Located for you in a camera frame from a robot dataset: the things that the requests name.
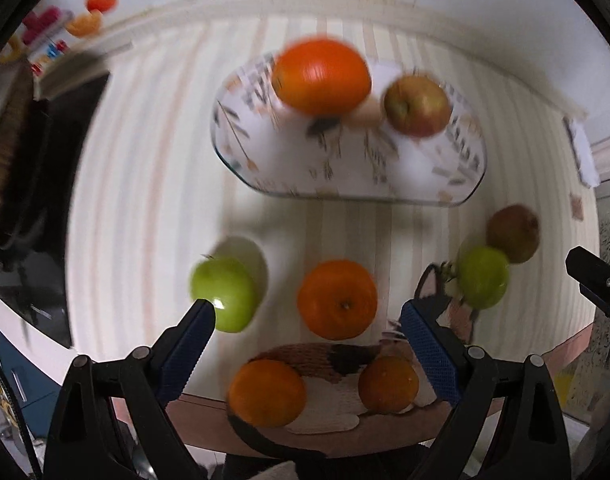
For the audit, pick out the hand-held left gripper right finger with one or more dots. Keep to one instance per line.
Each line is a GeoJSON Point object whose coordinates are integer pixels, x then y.
{"type": "Point", "coordinates": [430, 355]}

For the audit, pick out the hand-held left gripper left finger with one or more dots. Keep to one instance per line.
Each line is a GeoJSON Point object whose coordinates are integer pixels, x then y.
{"type": "Point", "coordinates": [190, 350]}

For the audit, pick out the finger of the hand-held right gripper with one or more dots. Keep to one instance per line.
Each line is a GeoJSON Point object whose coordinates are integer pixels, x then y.
{"type": "Point", "coordinates": [602, 280]}

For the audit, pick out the small orange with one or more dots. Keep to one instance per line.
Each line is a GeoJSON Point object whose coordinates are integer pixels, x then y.
{"type": "Point", "coordinates": [387, 385]}
{"type": "Point", "coordinates": [266, 392]}

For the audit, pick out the brownish red apple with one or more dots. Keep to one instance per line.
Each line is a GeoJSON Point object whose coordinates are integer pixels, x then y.
{"type": "Point", "coordinates": [514, 232]}

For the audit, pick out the medium orange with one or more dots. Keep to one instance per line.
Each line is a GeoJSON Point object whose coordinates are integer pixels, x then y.
{"type": "Point", "coordinates": [337, 300]}

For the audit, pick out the patterned glass plate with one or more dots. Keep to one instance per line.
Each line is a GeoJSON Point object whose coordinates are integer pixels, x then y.
{"type": "Point", "coordinates": [285, 160]}

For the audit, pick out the white folded cloth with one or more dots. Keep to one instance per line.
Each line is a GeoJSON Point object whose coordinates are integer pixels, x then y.
{"type": "Point", "coordinates": [584, 152]}

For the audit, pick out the black induction cooker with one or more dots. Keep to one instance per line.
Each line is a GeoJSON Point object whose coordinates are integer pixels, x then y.
{"type": "Point", "coordinates": [50, 260]}

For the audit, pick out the striped tablecloth with cat print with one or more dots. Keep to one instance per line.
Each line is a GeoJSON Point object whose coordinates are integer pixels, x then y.
{"type": "Point", "coordinates": [160, 185]}

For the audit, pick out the blue cabinet door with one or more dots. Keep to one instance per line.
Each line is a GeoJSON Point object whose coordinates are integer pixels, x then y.
{"type": "Point", "coordinates": [20, 370]}

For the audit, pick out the red green apple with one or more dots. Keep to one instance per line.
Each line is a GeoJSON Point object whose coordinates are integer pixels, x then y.
{"type": "Point", "coordinates": [417, 106]}

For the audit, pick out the large orange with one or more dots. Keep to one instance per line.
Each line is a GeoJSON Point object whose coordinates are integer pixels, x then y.
{"type": "Point", "coordinates": [320, 77]}

